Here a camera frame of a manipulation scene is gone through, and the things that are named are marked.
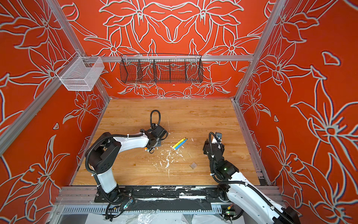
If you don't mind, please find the clear pen cap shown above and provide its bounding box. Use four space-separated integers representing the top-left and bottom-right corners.
190 162 198 170

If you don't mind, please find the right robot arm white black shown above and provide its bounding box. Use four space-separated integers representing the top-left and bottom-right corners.
203 132 301 224

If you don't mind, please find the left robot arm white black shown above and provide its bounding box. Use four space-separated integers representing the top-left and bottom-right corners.
85 110 168 205

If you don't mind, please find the blue pen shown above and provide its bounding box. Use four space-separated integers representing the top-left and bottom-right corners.
175 139 187 150

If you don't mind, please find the yellow pen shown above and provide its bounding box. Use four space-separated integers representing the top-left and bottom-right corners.
172 138 186 149

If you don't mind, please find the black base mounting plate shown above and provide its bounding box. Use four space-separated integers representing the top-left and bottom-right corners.
93 184 244 203

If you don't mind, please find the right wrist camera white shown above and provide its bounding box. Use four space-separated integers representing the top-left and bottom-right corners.
215 132 222 142

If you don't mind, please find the white cable duct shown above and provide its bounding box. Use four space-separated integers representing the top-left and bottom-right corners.
59 204 222 215

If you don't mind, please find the black wire basket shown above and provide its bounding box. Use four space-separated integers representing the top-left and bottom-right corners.
119 54 204 84

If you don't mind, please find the white wire basket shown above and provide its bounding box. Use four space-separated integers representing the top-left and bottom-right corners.
55 52 104 91

